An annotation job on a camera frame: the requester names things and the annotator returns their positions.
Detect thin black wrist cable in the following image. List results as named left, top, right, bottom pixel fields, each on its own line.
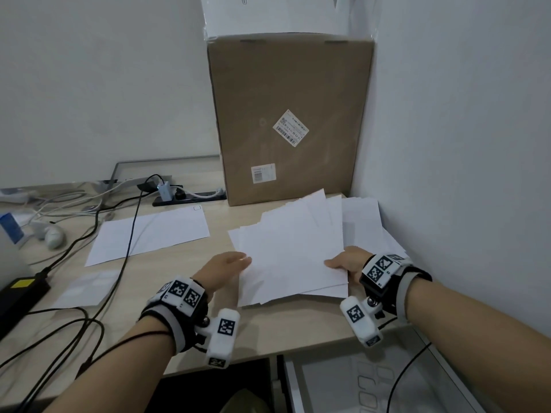
left=74, top=330, right=174, bottom=380
left=384, top=341, right=432, bottom=413

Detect large brown cardboard box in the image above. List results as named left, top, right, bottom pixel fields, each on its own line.
left=207, top=34, right=375, bottom=207

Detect person's left hand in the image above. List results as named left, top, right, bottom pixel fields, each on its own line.
left=192, top=252, right=253, bottom=294

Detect white mouse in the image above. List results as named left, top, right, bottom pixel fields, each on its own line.
left=29, top=221, right=66, bottom=250

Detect grey metal frame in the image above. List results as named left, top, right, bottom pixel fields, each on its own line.
left=100, top=155, right=221, bottom=199

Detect black power strip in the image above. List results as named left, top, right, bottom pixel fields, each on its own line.
left=152, top=186, right=228, bottom=207

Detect clear plastic sleeve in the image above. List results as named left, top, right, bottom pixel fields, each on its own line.
left=51, top=269, right=120, bottom=309

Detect person's right forearm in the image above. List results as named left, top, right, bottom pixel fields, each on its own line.
left=404, top=279, right=551, bottom=410

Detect left wrist camera with markers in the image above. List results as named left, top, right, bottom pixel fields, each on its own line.
left=138, top=277, right=241, bottom=369

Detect person's right hand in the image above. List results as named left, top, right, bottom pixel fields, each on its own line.
left=324, top=247, right=375, bottom=285

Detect wrist camera with markers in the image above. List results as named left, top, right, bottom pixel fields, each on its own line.
left=138, top=277, right=241, bottom=369
left=339, top=253, right=433, bottom=349

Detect right wrist camera with markers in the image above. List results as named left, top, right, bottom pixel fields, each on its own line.
left=339, top=253, right=433, bottom=349

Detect blue card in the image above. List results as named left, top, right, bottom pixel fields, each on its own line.
left=0, top=212, right=25, bottom=245

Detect pile of white paper sheets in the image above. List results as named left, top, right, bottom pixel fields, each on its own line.
left=227, top=188, right=408, bottom=308

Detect black power adapter yellow label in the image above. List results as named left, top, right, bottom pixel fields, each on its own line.
left=0, top=272, right=52, bottom=340

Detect bundle of white cables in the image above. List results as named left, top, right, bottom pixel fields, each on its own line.
left=0, top=189, right=113, bottom=226

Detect grey laptop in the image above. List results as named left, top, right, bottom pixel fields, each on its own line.
left=0, top=229, right=30, bottom=294

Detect person's left forearm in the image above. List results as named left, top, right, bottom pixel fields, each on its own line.
left=43, top=316, right=178, bottom=413

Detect single white paper sheet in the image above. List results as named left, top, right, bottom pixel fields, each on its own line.
left=84, top=206, right=211, bottom=267

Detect black cables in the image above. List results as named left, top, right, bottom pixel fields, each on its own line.
left=0, top=307, right=106, bottom=413

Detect black plug with cable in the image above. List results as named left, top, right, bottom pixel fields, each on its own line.
left=27, top=174, right=174, bottom=280

